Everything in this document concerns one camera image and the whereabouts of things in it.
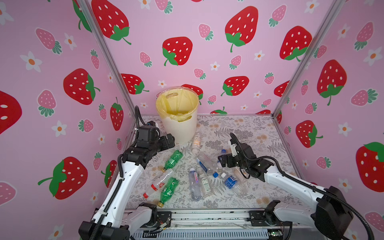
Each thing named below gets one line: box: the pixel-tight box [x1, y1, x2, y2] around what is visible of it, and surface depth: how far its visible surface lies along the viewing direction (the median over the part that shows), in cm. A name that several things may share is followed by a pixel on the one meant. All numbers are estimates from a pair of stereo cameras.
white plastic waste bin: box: [156, 86, 199, 144], surface depth 98 cm
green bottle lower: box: [157, 177, 180, 208], surface depth 81 cm
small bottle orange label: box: [192, 131, 202, 155], surface depth 100 cm
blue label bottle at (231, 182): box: [221, 172, 247, 197], surface depth 83 cm
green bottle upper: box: [162, 150, 184, 173], surface depth 92 cm
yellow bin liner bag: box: [156, 86, 200, 122], surface depth 98 cm
